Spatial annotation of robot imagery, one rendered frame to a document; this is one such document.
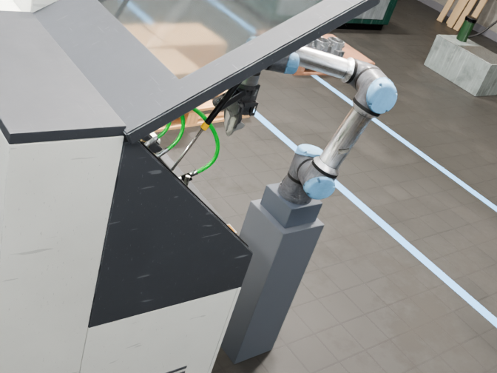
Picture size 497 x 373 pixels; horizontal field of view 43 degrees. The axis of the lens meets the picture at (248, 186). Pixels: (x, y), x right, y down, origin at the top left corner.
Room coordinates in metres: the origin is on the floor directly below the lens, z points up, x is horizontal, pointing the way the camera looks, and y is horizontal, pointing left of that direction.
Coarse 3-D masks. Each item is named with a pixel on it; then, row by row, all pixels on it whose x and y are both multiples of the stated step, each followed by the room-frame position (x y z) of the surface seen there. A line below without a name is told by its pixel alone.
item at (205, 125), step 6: (228, 90) 1.55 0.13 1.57; (234, 90) 1.56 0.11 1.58; (228, 96) 1.55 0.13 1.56; (222, 102) 1.54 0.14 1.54; (216, 108) 1.54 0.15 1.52; (222, 108) 1.54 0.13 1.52; (210, 114) 1.53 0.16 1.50; (216, 114) 1.53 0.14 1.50; (210, 120) 1.53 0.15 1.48; (204, 126) 1.52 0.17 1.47; (198, 132) 1.52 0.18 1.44; (192, 144) 1.51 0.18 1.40; (186, 150) 1.50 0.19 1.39; (180, 156) 1.50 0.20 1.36; (174, 168) 1.49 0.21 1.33
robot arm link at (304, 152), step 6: (306, 144) 2.32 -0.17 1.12; (300, 150) 2.25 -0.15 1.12; (306, 150) 2.25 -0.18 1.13; (312, 150) 2.27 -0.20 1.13; (318, 150) 2.29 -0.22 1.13; (294, 156) 2.27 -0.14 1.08; (300, 156) 2.24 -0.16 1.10; (306, 156) 2.23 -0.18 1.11; (312, 156) 2.23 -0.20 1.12; (294, 162) 2.25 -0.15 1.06; (300, 162) 2.22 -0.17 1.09; (294, 168) 2.24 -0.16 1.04; (294, 174) 2.24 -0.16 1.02
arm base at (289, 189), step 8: (288, 176) 2.26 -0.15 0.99; (280, 184) 2.29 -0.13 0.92; (288, 184) 2.24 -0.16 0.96; (296, 184) 2.23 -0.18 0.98; (280, 192) 2.24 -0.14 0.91; (288, 192) 2.22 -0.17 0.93; (296, 192) 2.23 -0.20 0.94; (304, 192) 2.23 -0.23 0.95; (288, 200) 2.21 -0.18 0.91; (296, 200) 2.21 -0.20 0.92; (304, 200) 2.22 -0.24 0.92
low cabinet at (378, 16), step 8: (384, 0) 8.65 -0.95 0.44; (392, 0) 8.77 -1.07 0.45; (376, 8) 8.59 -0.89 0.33; (384, 8) 8.69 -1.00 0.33; (392, 8) 8.82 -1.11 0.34; (360, 16) 8.40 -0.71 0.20; (368, 16) 8.51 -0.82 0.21; (376, 16) 8.63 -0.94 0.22; (384, 16) 8.75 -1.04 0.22; (344, 24) 8.30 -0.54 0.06; (352, 24) 8.41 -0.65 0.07; (360, 24) 8.52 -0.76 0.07; (368, 24) 8.64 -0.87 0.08; (376, 24) 8.76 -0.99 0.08; (384, 24) 8.81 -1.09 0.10
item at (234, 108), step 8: (248, 88) 1.99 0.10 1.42; (256, 88) 2.03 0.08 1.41; (248, 96) 2.02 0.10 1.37; (256, 96) 2.04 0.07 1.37; (232, 104) 2.00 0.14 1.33; (240, 104) 1.98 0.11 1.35; (248, 104) 2.00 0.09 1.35; (256, 104) 2.02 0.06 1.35; (232, 112) 1.99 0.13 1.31; (248, 112) 2.02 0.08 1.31
